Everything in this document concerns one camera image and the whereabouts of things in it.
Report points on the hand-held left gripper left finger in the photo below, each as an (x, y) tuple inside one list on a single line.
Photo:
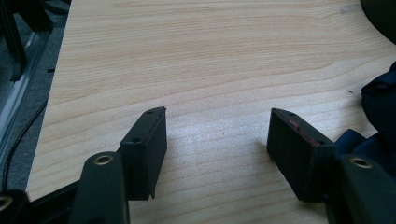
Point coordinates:
[(141, 161)]

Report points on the silver aluminium rail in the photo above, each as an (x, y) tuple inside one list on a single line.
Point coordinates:
[(17, 96)]

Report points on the black metal frame stand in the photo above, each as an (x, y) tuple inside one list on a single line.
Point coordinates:
[(18, 34)]

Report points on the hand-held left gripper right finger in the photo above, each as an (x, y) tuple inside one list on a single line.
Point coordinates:
[(299, 155)]

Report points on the dark round object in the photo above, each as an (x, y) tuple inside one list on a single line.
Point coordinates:
[(381, 15)]

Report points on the dark blue cloth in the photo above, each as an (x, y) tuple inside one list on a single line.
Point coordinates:
[(378, 124)]

